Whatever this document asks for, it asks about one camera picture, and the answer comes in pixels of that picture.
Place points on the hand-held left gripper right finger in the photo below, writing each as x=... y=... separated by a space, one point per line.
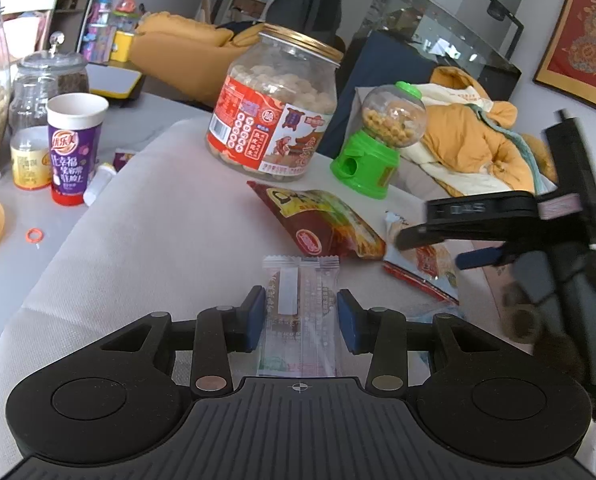
x=348 y=321

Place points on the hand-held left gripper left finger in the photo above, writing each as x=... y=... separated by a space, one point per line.
x=255 y=317

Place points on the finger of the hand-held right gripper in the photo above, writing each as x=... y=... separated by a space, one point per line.
x=482 y=258
x=477 y=207

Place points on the clear snack packet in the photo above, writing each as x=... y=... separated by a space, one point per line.
x=300 y=285

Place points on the white snack packet red border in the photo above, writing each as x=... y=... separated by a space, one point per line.
x=422 y=265

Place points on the orange and cream quilt pile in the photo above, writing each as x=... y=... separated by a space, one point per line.
x=482 y=130

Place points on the dark red snack packet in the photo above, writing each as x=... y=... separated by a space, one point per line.
x=323 y=225

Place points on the green candy dispenser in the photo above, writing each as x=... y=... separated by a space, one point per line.
x=372 y=160

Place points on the white cloth mat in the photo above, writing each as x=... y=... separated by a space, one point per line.
x=168 y=240

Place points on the glass fish tank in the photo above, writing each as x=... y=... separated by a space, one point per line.
x=452 y=25

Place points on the white tube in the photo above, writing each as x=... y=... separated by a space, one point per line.
x=98 y=185

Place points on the small purple packet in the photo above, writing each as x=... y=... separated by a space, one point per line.
x=124 y=158

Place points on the peanut jar with gold lid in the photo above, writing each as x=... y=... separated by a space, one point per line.
x=273 y=110

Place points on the purple paper drink cup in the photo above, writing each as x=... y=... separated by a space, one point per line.
x=75 y=155

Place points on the dark grey jacket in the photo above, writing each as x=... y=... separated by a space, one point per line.
x=303 y=5

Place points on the orange chair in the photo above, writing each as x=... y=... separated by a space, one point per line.
x=188 y=55

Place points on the small bottle with yellow label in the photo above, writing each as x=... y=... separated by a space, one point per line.
x=28 y=165

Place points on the yellow-edged tablet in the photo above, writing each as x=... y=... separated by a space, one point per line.
x=113 y=80

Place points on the yellow toy box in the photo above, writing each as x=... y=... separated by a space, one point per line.
x=123 y=46

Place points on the glass jar with dark contents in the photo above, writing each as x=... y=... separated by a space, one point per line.
x=43 y=90

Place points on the pink and blue water bottle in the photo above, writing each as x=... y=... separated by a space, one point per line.
x=106 y=7

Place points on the red framed wall picture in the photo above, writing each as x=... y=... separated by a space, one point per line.
x=582 y=40

